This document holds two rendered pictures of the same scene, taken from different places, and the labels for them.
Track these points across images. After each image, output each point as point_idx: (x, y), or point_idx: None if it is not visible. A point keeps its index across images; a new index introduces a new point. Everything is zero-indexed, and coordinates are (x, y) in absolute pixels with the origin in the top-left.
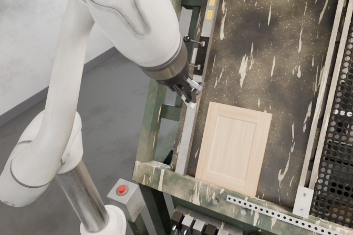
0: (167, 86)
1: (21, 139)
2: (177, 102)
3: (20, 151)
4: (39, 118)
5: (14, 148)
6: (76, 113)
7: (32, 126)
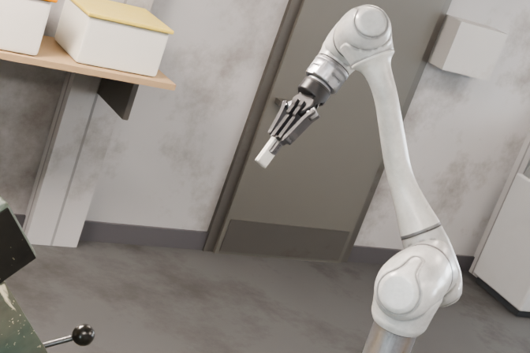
0: (296, 139)
1: (442, 254)
2: None
3: (432, 212)
4: (427, 255)
5: (447, 254)
6: (382, 271)
7: (434, 254)
